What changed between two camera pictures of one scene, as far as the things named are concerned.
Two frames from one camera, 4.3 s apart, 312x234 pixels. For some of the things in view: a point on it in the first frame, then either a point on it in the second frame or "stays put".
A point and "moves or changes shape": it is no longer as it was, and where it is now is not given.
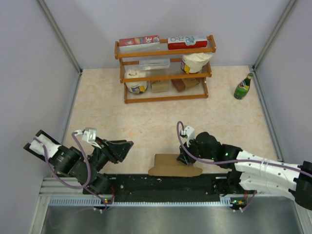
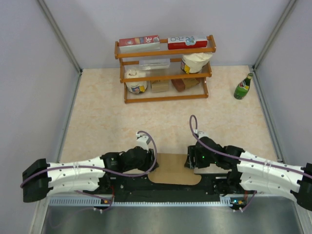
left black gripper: x=115 y=151 to x=149 y=161
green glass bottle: x=243 y=87 stays put
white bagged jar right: x=192 y=63 stays put
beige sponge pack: x=160 y=86 stays put
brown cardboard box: x=167 y=165 moves or changes shape
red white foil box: x=143 y=44 stays put
